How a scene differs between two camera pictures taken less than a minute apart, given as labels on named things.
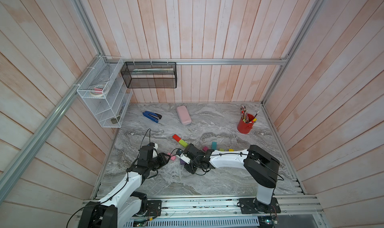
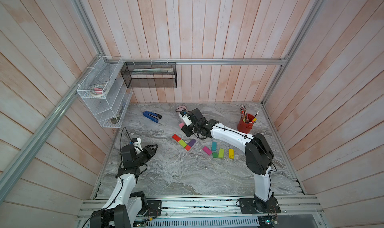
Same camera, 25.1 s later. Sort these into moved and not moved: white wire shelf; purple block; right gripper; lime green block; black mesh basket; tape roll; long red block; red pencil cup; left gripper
Moved: purple block; left gripper; right gripper
Not moved: long red block; white wire shelf; lime green block; red pencil cup; tape roll; black mesh basket
